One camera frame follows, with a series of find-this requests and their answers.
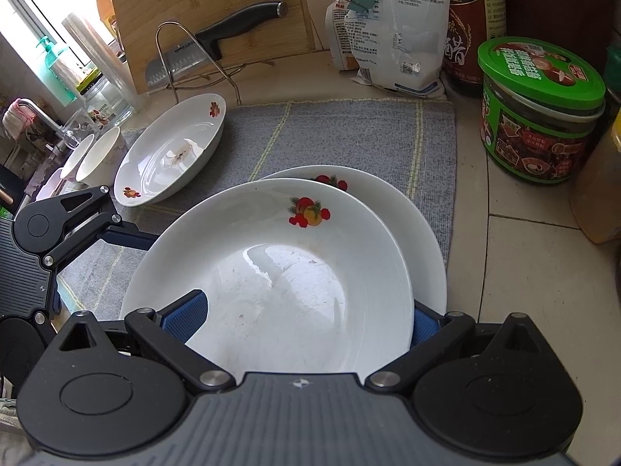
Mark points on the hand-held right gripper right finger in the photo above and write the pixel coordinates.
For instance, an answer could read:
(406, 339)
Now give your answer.
(424, 327)

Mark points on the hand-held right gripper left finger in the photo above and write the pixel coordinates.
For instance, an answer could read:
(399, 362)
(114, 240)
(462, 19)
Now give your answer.
(187, 315)

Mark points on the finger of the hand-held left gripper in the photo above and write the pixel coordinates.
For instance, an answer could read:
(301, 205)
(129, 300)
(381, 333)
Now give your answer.
(131, 240)

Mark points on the stained white plate fruit print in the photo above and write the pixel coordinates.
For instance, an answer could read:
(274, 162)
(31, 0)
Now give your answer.
(160, 155)

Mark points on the white plate with fruit print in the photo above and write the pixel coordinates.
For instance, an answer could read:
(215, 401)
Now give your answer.
(291, 276)
(412, 233)

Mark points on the clear glass mug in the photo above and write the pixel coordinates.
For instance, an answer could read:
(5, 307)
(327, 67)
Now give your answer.
(77, 131)

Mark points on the glass jar with green lid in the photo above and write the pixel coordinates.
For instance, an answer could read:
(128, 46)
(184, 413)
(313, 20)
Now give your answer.
(104, 102)

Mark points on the pink cloth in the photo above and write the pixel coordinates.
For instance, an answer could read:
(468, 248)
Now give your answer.
(17, 119)

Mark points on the metal faucet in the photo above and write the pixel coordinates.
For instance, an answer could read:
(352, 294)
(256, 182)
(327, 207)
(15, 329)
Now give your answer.
(43, 114)

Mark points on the tall stack of clear cups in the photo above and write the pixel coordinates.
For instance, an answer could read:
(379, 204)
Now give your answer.
(104, 73)

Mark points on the green dish soap bottle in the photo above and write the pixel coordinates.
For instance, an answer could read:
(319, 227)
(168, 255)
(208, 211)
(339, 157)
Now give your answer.
(53, 73)

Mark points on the grey teal checked dish mat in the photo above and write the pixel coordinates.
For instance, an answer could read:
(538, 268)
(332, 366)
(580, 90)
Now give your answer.
(339, 136)

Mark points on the green lidded sauce jar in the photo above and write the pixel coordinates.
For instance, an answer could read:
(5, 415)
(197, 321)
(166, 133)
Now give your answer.
(533, 131)

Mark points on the orange cooking wine jug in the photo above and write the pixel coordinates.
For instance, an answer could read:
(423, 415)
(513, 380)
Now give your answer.
(104, 5)

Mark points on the bamboo cutting board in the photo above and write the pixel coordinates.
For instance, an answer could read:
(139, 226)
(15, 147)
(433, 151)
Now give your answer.
(194, 0)

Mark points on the white red food bag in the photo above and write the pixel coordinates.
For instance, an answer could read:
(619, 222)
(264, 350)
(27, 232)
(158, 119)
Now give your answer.
(342, 39)

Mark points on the white printed plastic bag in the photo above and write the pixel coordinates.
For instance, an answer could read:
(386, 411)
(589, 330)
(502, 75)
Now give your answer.
(402, 34)

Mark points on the dark soy sauce bottle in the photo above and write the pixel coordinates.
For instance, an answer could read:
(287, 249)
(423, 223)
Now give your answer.
(468, 24)

